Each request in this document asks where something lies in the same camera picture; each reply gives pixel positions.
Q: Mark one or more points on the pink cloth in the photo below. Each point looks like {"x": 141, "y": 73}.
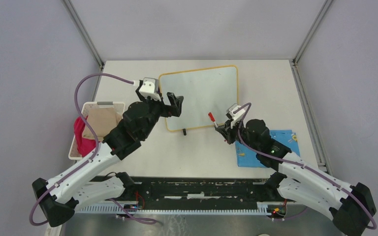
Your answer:
{"x": 84, "y": 146}

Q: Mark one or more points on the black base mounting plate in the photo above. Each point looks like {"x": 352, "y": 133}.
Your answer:
{"x": 171, "y": 193}

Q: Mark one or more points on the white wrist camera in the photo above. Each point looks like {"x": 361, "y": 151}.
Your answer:
{"x": 235, "y": 112}
{"x": 150, "y": 89}

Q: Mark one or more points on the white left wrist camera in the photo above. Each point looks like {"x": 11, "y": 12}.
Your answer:
{"x": 150, "y": 89}

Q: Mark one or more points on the red whiteboard marker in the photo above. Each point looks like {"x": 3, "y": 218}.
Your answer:
{"x": 212, "y": 119}

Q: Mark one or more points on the blue patterned cloth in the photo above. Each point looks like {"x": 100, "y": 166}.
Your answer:
{"x": 247, "y": 158}

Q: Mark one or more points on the right aluminium frame post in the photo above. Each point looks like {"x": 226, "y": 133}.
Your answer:
{"x": 320, "y": 16}

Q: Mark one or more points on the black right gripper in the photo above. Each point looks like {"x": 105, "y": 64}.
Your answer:
{"x": 227, "y": 131}

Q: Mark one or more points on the white cable duct rail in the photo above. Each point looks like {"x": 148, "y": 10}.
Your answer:
{"x": 111, "y": 208}

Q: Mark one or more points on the white plastic basket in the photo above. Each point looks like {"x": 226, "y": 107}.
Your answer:
{"x": 119, "y": 107}

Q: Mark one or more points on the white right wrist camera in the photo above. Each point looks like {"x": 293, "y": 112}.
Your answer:
{"x": 235, "y": 112}

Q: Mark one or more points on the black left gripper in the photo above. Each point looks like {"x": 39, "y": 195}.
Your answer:
{"x": 173, "y": 109}

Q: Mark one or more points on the beige cloth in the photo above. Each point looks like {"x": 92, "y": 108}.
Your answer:
{"x": 103, "y": 120}

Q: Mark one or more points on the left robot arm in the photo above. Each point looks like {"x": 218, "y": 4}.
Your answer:
{"x": 61, "y": 196}

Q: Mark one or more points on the left aluminium frame post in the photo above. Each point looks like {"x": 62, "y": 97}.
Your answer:
{"x": 68, "y": 4}

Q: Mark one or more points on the yellow-framed whiteboard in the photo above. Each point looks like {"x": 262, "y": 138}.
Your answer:
{"x": 206, "y": 90}

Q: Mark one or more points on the aluminium frame post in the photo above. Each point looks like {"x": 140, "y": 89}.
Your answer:
{"x": 320, "y": 16}
{"x": 68, "y": 4}

